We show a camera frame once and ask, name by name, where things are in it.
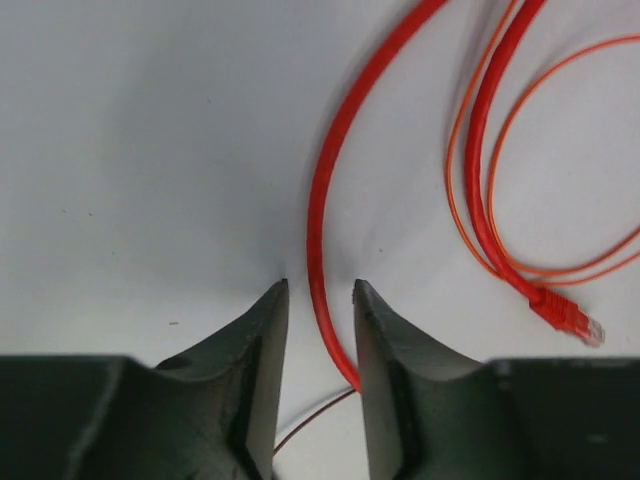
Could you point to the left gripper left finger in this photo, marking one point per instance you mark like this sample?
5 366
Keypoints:
209 412

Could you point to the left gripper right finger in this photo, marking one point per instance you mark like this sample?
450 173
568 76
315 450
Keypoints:
433 413

